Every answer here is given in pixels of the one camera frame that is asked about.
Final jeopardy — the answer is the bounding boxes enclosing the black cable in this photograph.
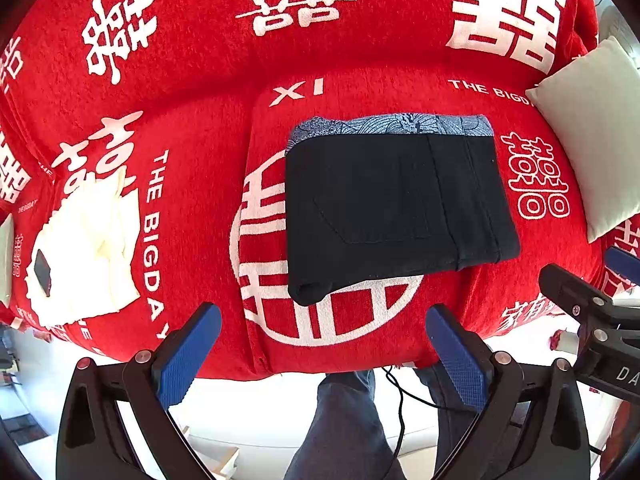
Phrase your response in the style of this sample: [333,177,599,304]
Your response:
[382,366,481,466]

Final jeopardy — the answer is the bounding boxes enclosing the white flat object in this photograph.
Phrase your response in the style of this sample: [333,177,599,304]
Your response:
[0,212,16,306]

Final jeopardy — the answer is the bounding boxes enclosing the white cloth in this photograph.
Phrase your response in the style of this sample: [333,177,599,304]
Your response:
[27,165,142,331]

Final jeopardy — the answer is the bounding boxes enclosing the white pillow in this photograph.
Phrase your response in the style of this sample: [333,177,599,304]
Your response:
[525,35,640,245]

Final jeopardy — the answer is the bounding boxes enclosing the black phone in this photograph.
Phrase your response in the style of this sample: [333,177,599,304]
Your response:
[32,251,55,298]

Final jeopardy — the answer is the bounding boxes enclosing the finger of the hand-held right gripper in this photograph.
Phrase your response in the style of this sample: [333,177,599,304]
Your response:
[538,263,640,331]
[603,246,640,288]

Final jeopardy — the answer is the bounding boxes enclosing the person's right leg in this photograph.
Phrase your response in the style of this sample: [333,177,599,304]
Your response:
[415,364,483,480]

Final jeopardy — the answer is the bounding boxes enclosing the black pants with patterned waistband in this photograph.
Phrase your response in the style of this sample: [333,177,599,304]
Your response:
[284,114,521,307]

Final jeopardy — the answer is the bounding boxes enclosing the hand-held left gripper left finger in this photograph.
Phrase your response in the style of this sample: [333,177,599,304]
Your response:
[56,302,222,480]

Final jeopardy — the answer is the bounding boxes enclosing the red printed blanket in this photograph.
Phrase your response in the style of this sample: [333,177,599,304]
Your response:
[0,0,640,383]

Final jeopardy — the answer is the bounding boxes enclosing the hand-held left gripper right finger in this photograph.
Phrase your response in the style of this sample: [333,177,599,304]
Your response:
[426,305,591,480]

